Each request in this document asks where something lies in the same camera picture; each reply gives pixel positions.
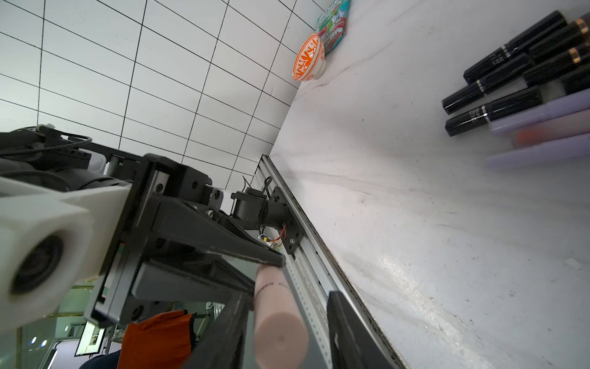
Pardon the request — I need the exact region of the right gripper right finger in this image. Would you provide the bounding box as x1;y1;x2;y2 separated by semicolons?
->
327;291;401;369

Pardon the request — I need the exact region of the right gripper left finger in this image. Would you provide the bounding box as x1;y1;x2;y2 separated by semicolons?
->
182;293;254;369

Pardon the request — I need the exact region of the black silver-band lipstick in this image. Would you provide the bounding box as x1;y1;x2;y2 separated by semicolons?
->
442;55;536;115
445;86;543;137

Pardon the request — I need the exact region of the pink translucent lipstick tube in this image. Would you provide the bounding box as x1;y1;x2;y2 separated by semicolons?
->
510;110;589;149

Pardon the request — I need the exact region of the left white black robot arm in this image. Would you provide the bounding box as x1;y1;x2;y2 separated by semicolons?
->
230;176;305;255

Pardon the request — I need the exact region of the orange white patterned bowl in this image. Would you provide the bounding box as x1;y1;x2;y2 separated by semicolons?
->
291;33;327;82

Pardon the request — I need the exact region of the lilac lipstick tube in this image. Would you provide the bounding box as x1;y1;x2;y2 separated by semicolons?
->
486;134;589;169
490;89;589;135

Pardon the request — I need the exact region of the green snack packet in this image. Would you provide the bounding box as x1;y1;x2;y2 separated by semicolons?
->
316;0;349;55

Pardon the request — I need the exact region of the black gold-band lipstick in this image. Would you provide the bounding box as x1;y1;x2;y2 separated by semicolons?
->
522;42;589;87
559;65;590;95

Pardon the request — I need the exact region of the black lipstick silver band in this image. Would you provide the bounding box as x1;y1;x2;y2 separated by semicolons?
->
463;11;567;84

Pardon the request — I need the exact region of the black lipstick gold band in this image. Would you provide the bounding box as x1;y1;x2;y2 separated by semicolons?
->
529;13;589;64

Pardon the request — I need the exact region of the aluminium mounting rail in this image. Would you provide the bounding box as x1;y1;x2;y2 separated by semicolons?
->
254;155;405;368

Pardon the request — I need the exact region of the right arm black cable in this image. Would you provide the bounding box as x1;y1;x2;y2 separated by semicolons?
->
0;124;93;158

